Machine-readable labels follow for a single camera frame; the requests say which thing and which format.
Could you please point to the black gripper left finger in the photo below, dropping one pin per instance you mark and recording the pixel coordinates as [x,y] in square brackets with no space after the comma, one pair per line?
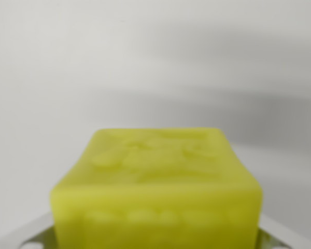
[39,237]

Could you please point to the yellow cube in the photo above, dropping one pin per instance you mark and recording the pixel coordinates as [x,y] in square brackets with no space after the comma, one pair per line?
[155,197]

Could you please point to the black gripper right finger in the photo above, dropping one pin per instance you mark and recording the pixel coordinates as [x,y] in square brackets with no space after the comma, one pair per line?
[270,238]

